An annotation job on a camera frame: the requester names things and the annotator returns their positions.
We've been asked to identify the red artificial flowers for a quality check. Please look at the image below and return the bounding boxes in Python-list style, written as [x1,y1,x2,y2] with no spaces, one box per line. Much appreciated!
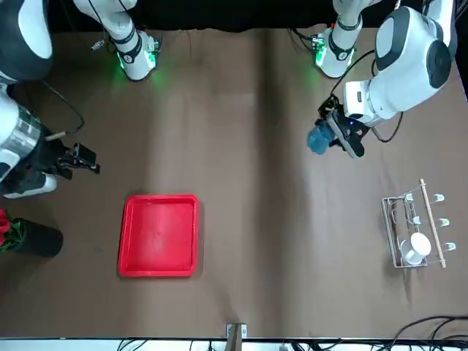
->
[0,207,26,257]

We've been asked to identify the red plastic tray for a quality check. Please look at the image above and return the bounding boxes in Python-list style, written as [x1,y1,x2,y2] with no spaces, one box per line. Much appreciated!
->
[116,193,200,278]

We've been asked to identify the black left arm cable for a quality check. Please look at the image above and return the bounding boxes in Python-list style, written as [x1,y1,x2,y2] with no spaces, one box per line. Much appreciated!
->
[321,49,405,143]

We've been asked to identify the aluminium frame post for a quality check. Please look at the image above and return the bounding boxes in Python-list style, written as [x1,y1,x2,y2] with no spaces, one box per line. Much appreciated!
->
[225,322,249,351]

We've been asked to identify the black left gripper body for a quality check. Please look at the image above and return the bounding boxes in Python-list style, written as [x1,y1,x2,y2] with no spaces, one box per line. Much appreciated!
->
[317,94,347,128]

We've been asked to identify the white wire cup rack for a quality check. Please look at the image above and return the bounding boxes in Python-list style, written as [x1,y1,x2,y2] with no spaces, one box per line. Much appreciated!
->
[380,178,457,270]

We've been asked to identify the white cup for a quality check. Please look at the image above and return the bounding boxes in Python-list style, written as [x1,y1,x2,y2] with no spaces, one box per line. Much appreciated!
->
[399,232,432,267]

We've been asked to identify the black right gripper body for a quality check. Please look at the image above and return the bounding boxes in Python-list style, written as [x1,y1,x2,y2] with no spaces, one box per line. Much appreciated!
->
[20,137,76,186]

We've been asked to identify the black left wrist camera bracket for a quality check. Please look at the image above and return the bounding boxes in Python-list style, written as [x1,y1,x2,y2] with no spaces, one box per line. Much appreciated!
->
[328,111,366,159]

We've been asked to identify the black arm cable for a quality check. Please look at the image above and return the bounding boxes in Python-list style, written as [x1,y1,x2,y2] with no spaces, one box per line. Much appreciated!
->
[321,49,405,143]
[38,78,86,143]

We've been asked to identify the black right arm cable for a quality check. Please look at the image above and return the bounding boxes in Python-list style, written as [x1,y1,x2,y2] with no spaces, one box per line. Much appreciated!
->
[38,78,86,143]

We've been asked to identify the black cylindrical vase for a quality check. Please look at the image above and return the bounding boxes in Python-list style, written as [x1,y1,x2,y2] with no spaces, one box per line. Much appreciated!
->
[10,218,64,259]

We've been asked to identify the blue cup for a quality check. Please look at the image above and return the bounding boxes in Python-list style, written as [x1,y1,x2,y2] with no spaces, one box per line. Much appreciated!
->
[306,122,339,155]

